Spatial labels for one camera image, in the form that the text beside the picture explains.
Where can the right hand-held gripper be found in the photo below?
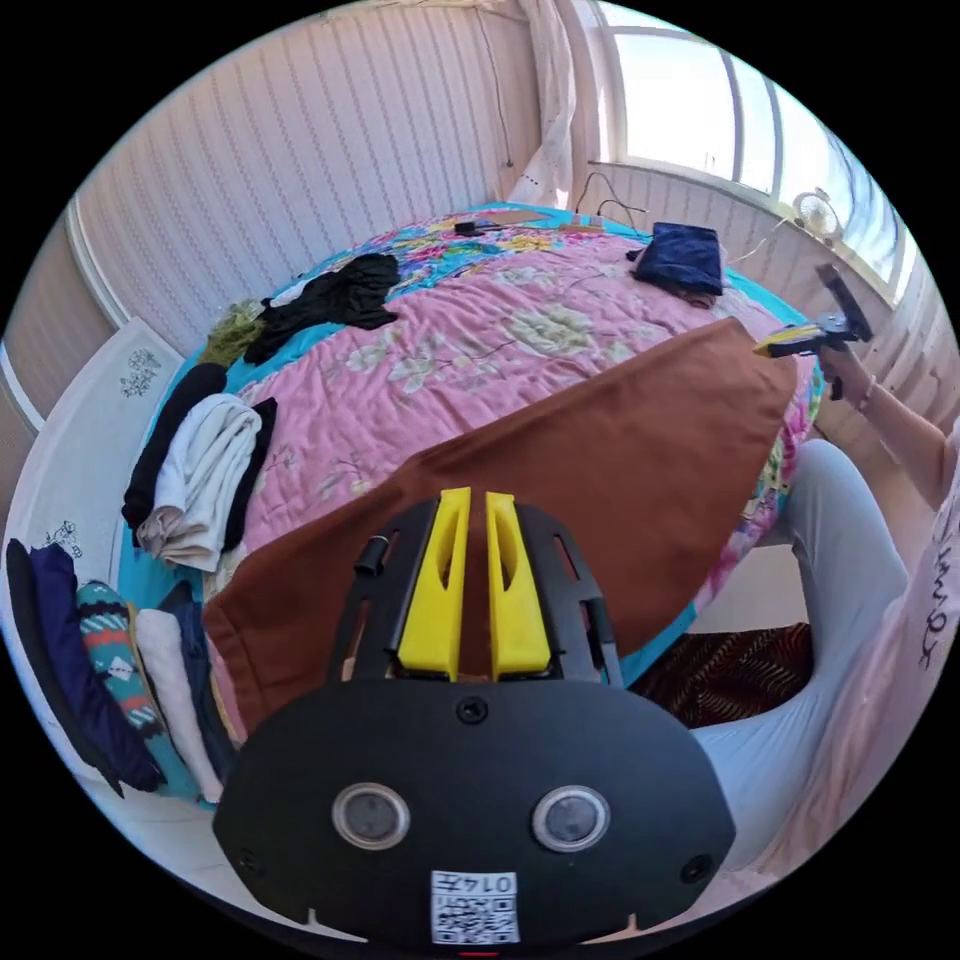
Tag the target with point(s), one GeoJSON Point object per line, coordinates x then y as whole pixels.
{"type": "Point", "coordinates": [838, 330]}

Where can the dark red patterned rug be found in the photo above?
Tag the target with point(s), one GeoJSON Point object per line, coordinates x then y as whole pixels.
{"type": "Point", "coordinates": [735, 675]}

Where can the black garment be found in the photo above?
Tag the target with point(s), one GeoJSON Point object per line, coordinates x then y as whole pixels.
{"type": "Point", "coordinates": [337, 300]}

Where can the window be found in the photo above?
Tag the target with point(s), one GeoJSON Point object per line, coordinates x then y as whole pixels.
{"type": "Point", "coordinates": [735, 120]}

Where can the small black device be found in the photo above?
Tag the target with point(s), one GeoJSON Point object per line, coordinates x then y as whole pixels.
{"type": "Point", "coordinates": [469, 228]}

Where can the person's right forearm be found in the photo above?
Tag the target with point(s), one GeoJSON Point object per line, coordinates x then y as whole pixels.
{"type": "Point", "coordinates": [904, 427]}

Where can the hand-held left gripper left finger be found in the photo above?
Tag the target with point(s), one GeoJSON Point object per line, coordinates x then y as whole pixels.
{"type": "Point", "coordinates": [439, 592]}

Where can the dark blue folded garment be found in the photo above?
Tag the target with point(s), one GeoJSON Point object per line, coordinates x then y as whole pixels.
{"type": "Point", "coordinates": [679, 255]}

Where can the pile of clothes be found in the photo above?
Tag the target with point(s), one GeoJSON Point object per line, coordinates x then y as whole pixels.
{"type": "Point", "coordinates": [120, 675]}
{"type": "Point", "coordinates": [199, 472]}

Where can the bed with pink floral quilt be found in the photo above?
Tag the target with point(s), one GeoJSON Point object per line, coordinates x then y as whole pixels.
{"type": "Point", "coordinates": [465, 352]}

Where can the small white fan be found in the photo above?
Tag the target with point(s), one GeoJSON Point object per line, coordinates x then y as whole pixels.
{"type": "Point", "coordinates": [817, 214]}

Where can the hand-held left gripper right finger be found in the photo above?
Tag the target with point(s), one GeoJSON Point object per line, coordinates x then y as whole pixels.
{"type": "Point", "coordinates": [517, 607]}

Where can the white headboard with floral drawing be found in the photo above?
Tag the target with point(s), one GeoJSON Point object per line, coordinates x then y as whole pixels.
{"type": "Point", "coordinates": [82, 420]}

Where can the white curtain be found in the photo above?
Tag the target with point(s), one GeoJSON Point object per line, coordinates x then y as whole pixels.
{"type": "Point", "coordinates": [559, 97]}

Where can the person's body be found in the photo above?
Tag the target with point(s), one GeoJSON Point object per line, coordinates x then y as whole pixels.
{"type": "Point", "coordinates": [840, 540]}

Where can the olive green lace garment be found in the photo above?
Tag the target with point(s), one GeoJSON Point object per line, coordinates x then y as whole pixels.
{"type": "Point", "coordinates": [232, 330]}

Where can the flat brown cardboard piece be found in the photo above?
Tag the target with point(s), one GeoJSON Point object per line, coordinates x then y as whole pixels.
{"type": "Point", "coordinates": [517, 217]}

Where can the person's right hand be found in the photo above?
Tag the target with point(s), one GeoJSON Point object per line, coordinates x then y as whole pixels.
{"type": "Point", "coordinates": [849, 375]}

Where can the dark brown long pants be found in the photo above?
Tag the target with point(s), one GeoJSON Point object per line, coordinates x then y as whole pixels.
{"type": "Point", "coordinates": [637, 465]}

